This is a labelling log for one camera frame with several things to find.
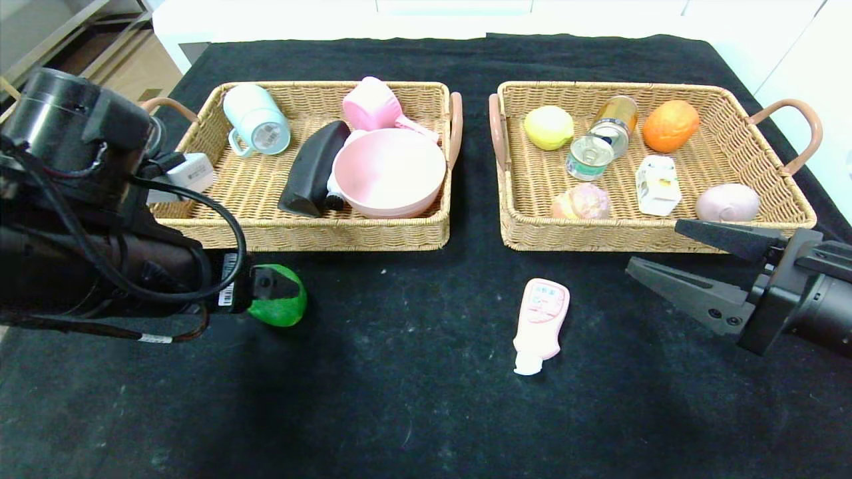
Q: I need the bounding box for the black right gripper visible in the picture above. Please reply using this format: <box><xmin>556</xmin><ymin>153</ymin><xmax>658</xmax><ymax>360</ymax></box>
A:
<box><xmin>624</xmin><ymin>218</ymin><xmax>852</xmax><ymax>360</ymax></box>

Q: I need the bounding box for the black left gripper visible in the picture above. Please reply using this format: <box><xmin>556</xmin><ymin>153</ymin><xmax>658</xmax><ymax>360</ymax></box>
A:
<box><xmin>204</xmin><ymin>250</ymin><xmax>300</xmax><ymax>314</ymax></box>

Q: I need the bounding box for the green lime fruit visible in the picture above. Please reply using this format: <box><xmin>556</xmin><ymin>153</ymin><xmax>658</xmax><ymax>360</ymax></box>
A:
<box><xmin>248</xmin><ymin>263</ymin><xmax>308</xmax><ymax>328</ymax></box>

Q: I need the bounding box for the white juice carton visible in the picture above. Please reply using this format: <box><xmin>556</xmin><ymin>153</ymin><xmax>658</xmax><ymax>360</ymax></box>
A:
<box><xmin>634</xmin><ymin>156</ymin><xmax>683</xmax><ymax>218</ymax></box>

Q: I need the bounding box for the brown cream puff bread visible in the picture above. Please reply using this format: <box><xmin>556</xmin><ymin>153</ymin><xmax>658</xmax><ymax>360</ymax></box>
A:
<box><xmin>550</xmin><ymin>183</ymin><xmax>612</xmax><ymax>221</ymax></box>

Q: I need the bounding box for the pink plastic bowl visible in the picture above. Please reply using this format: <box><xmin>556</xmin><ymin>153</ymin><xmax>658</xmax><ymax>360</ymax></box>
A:
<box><xmin>333</xmin><ymin>128</ymin><xmax>448</xmax><ymax>219</ymax></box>

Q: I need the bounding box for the light blue plastic cup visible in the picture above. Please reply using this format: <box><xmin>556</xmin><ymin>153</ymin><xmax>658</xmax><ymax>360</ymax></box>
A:
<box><xmin>223</xmin><ymin>84</ymin><xmax>292</xmax><ymax>159</ymax></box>

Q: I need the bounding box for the pink squeeze bottle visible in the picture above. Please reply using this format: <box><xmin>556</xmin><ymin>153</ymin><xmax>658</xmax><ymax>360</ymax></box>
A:
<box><xmin>512</xmin><ymin>279</ymin><xmax>570</xmax><ymax>377</ymax></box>

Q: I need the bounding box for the woven wicker basket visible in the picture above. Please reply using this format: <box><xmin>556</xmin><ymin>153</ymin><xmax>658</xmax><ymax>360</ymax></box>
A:
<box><xmin>488</xmin><ymin>81</ymin><xmax>823</xmax><ymax>253</ymax></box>
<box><xmin>136</xmin><ymin>81</ymin><xmax>463</xmax><ymax>253</ymax></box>

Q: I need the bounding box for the pale pink round bun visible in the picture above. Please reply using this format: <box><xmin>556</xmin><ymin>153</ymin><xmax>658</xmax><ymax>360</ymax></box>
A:
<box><xmin>694</xmin><ymin>183</ymin><xmax>760</xmax><ymax>222</ymax></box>

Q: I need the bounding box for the white handheld brush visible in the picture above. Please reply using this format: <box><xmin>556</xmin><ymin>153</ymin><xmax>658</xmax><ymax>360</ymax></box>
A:
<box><xmin>324</xmin><ymin>173</ymin><xmax>347</xmax><ymax>212</ymax></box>

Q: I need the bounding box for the orange fruit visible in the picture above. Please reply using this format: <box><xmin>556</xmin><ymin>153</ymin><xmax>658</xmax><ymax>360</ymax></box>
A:
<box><xmin>642</xmin><ymin>100</ymin><xmax>700</xmax><ymax>154</ymax></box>

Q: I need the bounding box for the green label tin can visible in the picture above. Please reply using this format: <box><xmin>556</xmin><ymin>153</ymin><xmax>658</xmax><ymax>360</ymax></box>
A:
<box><xmin>565</xmin><ymin>135</ymin><xmax>614</xmax><ymax>182</ymax></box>

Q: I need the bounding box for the golden beverage can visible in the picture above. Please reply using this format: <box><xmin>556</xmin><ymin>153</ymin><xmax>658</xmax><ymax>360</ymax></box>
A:
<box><xmin>587</xmin><ymin>96</ymin><xmax>639</xmax><ymax>160</ymax></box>

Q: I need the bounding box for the pink plastic scoop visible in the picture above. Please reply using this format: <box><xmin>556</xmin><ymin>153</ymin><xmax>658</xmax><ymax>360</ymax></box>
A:
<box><xmin>342</xmin><ymin>77</ymin><xmax>440</xmax><ymax>144</ymax></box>

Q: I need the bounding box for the yellow lemon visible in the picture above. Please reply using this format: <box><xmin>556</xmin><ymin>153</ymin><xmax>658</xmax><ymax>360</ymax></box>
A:
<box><xmin>524</xmin><ymin>106</ymin><xmax>574</xmax><ymax>152</ymax></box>

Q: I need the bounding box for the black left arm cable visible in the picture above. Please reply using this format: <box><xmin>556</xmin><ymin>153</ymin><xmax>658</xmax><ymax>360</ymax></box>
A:
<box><xmin>0</xmin><ymin>143</ymin><xmax>248</xmax><ymax>307</ymax></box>

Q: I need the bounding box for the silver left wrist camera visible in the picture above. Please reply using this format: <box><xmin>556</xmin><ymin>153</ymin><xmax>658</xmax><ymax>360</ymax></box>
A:
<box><xmin>146</xmin><ymin>153</ymin><xmax>216</xmax><ymax>204</ymax></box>

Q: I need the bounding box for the grey metal shelf frame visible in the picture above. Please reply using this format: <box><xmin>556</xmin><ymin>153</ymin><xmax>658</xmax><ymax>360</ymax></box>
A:
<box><xmin>0</xmin><ymin>0</ymin><xmax>155</xmax><ymax>90</ymax></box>

